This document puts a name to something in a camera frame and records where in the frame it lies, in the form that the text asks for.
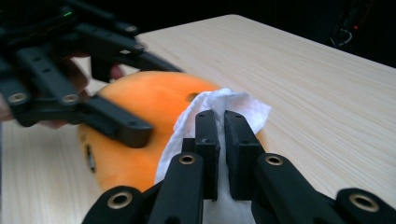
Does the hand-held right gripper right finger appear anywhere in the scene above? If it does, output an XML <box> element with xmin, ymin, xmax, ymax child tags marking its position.
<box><xmin>223</xmin><ymin>110</ymin><xmax>266</xmax><ymax>201</ymax></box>

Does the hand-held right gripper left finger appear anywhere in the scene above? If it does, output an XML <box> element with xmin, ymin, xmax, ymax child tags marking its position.
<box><xmin>181</xmin><ymin>109</ymin><xmax>221</xmax><ymax>202</ymax></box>

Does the orange round toy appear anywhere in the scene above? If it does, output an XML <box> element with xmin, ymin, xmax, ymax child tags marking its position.
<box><xmin>77</xmin><ymin>70</ymin><xmax>268</xmax><ymax>193</ymax></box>

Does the white wet wipe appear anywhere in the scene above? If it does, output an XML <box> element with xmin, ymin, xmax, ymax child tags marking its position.
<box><xmin>154</xmin><ymin>88</ymin><xmax>272</xmax><ymax>224</ymax></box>

